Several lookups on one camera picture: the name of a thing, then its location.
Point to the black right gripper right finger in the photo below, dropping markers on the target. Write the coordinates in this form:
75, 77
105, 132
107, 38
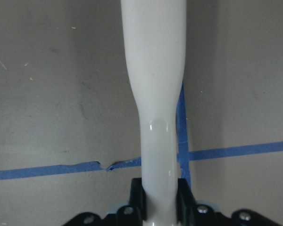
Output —
189, 212

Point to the beige hand brush black bristles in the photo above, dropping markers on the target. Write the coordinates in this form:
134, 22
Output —
155, 41

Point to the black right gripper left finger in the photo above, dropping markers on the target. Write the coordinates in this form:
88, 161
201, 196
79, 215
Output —
134, 213

